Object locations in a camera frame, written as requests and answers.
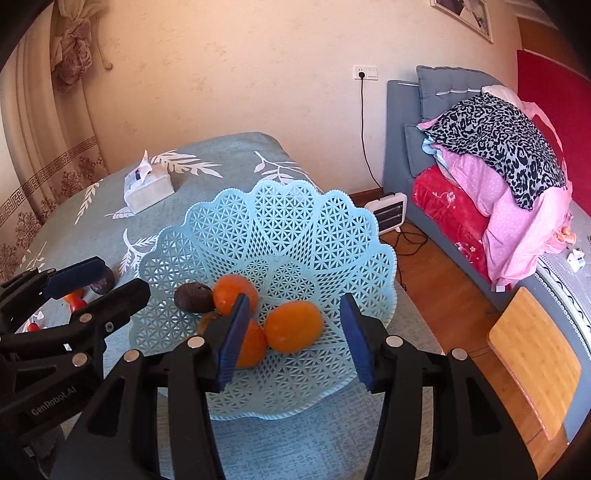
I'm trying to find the tissue box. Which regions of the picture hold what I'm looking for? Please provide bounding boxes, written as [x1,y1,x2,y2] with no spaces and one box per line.
[124,148,175,214]

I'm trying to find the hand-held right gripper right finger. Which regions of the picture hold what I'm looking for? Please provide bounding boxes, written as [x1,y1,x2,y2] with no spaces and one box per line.
[339,293,539,480]

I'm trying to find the pile of blankets and clothes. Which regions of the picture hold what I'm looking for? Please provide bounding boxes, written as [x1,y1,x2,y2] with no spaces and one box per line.
[418,99,575,292]

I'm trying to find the black heater cable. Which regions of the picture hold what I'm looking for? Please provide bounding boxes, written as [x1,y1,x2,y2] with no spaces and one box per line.
[381,228,430,291]

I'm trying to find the large smooth orange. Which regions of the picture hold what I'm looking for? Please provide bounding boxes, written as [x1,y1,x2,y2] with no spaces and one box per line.
[263,301,324,354]

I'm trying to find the wooden chair seat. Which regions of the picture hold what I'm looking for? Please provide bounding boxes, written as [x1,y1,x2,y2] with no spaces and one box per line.
[488,286,583,441]

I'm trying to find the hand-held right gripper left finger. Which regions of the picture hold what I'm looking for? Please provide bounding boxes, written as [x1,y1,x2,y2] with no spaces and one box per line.
[50,292,252,480]

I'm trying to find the red floral blanket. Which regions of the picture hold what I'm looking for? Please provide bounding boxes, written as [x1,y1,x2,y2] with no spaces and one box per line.
[412,166,492,280]

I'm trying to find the beige patterned curtain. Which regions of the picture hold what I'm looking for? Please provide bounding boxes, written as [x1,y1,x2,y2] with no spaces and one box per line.
[0,0,114,278]

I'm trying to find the framed wall picture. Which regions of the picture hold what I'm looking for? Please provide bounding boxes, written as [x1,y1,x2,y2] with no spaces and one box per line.
[429,0,496,44]

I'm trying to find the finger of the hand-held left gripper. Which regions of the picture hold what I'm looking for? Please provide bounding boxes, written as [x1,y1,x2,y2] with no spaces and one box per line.
[0,278,152,363]
[0,256,108,333]

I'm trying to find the red cloth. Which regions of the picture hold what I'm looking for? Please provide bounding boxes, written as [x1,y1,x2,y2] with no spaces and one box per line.
[516,48,591,204]

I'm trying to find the light blue lattice basket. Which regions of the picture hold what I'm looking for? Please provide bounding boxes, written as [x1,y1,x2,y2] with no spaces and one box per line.
[129,179,399,422]

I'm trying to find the grey cushion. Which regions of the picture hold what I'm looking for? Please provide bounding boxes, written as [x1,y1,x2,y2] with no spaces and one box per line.
[416,65,492,121]
[404,124,437,177]

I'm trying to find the round orange mandarin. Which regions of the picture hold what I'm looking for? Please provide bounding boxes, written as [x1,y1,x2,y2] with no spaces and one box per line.
[233,318,269,368]

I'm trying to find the small orange mandarin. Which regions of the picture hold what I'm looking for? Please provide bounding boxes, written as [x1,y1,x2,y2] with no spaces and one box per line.
[212,274,259,317]

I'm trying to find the curtain tieback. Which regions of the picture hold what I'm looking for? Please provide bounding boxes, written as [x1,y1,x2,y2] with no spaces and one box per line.
[48,0,114,86]

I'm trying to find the white electric heater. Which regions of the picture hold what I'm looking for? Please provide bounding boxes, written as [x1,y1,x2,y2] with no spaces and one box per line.
[364,191,408,235]

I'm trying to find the dark brown passion fruit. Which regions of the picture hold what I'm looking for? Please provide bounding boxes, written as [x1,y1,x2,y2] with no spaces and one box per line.
[174,282,215,313]
[89,266,116,295]

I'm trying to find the leopard print cloth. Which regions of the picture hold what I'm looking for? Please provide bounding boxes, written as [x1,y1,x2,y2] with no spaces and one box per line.
[422,93,568,210]

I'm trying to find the black power cable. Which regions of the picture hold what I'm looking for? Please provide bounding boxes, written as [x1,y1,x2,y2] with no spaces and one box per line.
[359,76,386,190]

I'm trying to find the grey patterned cloth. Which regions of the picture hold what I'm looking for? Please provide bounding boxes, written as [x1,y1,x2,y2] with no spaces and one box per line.
[536,235,591,370]

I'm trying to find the grey-blue sofa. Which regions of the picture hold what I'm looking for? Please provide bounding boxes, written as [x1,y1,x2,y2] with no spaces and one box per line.
[384,79,591,444]

